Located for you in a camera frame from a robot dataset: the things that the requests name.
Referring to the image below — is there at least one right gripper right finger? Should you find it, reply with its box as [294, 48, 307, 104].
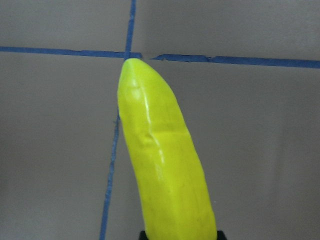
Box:
[216, 230, 227, 240]

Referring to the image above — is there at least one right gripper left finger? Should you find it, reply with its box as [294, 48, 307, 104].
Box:
[138, 230, 148, 240]

